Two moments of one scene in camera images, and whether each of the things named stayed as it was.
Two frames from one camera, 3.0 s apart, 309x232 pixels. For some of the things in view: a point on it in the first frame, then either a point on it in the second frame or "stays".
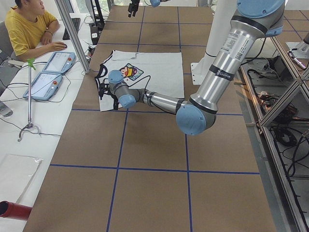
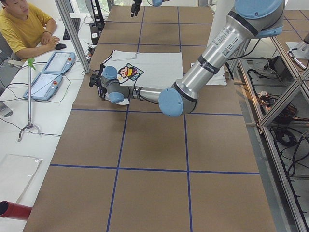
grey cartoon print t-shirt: (159, 72) stays
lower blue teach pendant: (45, 86) stays
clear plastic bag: (16, 171) stays
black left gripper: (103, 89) to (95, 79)
